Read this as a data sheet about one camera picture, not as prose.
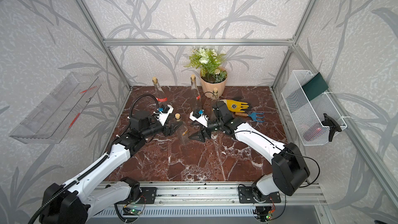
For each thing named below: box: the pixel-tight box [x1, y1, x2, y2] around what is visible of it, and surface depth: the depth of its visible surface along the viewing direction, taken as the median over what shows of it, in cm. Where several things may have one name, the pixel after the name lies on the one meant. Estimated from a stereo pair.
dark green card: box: [301, 72, 330, 102], surface depth 71 cm
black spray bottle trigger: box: [321, 113, 343, 143], surface depth 58 cm
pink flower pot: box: [200, 66, 228, 98], surface depth 107 cm
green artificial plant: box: [183, 47, 229, 84], surface depth 98 cm
